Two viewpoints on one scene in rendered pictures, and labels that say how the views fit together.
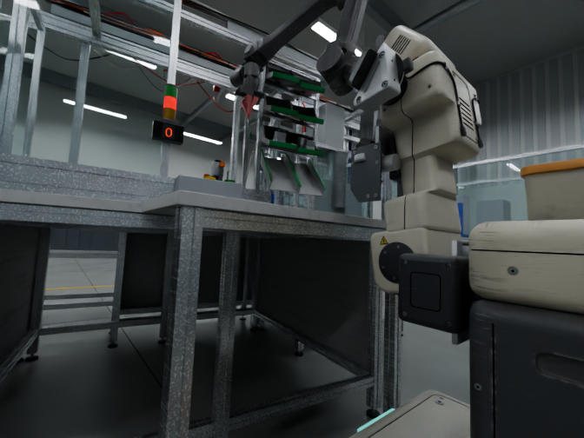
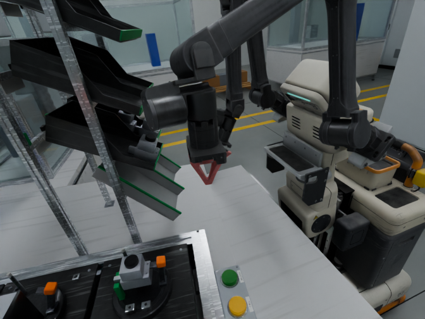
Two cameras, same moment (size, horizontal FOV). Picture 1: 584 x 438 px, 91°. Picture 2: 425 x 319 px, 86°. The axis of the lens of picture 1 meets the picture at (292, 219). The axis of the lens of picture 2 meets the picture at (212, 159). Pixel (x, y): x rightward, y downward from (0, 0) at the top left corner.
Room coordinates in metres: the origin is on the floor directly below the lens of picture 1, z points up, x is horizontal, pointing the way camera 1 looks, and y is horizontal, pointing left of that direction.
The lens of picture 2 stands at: (0.87, 0.55, 1.52)
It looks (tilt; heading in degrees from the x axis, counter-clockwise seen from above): 31 degrees down; 293
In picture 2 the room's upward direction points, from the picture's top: 6 degrees counter-clockwise
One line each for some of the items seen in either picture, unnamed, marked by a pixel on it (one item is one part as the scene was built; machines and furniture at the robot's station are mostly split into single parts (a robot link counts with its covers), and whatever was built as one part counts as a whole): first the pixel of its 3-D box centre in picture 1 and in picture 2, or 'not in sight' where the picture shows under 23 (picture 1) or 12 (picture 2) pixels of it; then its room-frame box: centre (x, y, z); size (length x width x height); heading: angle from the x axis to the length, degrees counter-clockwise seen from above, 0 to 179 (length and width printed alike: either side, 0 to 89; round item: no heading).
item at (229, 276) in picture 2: not in sight; (229, 278); (1.00, 0.23, 0.96); 0.04 x 0.04 x 0.02
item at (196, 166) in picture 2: (251, 107); (205, 162); (1.05, 0.17, 1.27); 0.07 x 0.07 x 0.09; 31
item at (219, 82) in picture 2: not in sight; (227, 83); (2.62, -5.20, 0.20); 1.20 x 0.80 x 0.41; 39
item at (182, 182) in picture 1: (209, 189); (238, 313); (0.96, 0.29, 0.93); 0.21 x 0.07 x 0.06; 121
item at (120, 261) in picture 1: (251, 276); not in sight; (2.71, 0.35, 0.43); 2.20 x 0.38 x 0.86; 121
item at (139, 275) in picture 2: (216, 169); (130, 270); (1.20, 0.33, 1.06); 0.08 x 0.04 x 0.07; 29
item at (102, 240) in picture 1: (82, 236); not in sight; (2.62, 1.91, 0.73); 0.62 x 0.42 x 0.23; 121
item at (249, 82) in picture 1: (250, 88); (203, 134); (1.04, 0.18, 1.34); 0.10 x 0.07 x 0.07; 121
